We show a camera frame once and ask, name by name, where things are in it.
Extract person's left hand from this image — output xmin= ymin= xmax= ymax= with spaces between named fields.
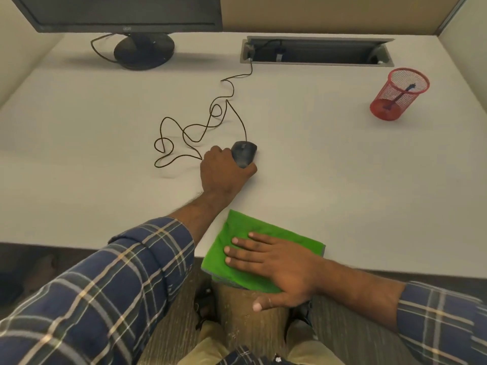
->
xmin=200 ymin=145 xmax=258 ymax=202

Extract person's right hand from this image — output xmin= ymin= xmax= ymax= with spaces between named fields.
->
xmin=223 ymin=232 xmax=329 ymax=312

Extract black computer mouse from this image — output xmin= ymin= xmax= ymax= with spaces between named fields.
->
xmin=231 ymin=141 xmax=258 ymax=169

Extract green microfibre cloth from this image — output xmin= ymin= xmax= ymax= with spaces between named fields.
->
xmin=200 ymin=209 xmax=326 ymax=294

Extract person's right forearm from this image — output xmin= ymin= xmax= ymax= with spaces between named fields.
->
xmin=323 ymin=258 xmax=407 ymax=333

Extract person's left forearm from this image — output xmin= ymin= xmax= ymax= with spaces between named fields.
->
xmin=167 ymin=189 xmax=233 ymax=256

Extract black sandal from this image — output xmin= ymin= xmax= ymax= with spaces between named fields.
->
xmin=285 ymin=300 xmax=314 ymax=340
xmin=193 ymin=282 xmax=222 ymax=332

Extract beige trousers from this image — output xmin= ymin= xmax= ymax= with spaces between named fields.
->
xmin=178 ymin=319 xmax=345 ymax=365

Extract red mesh pen holder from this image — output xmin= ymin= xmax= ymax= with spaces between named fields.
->
xmin=369 ymin=67 xmax=430 ymax=121

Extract blue plaid shirt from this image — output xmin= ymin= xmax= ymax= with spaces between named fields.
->
xmin=0 ymin=216 xmax=487 ymax=365

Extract black round monitor stand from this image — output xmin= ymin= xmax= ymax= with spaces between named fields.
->
xmin=113 ymin=32 xmax=176 ymax=71

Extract dark blue pen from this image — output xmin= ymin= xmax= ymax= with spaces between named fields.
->
xmin=382 ymin=84 xmax=416 ymax=111

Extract black computer monitor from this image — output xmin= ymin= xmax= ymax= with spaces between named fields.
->
xmin=9 ymin=0 xmax=223 ymax=34

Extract black mouse cable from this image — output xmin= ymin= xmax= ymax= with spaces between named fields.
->
xmin=154 ymin=42 xmax=256 ymax=169

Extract grey desk cable box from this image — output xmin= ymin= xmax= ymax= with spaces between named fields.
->
xmin=240 ymin=35 xmax=395 ymax=68

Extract black monitor cable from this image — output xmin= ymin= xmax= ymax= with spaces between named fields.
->
xmin=90 ymin=33 xmax=119 ymax=64

